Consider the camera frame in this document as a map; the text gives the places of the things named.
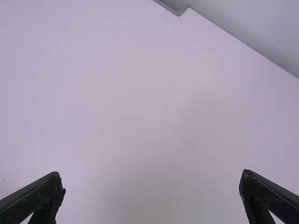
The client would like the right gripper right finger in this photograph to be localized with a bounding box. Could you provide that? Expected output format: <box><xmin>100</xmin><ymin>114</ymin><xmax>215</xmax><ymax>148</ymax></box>
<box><xmin>238</xmin><ymin>169</ymin><xmax>299</xmax><ymax>224</ymax></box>

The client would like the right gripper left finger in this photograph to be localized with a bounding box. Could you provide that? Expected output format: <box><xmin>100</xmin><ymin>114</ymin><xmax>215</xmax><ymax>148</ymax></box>
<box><xmin>0</xmin><ymin>171</ymin><xmax>66</xmax><ymax>224</ymax></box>

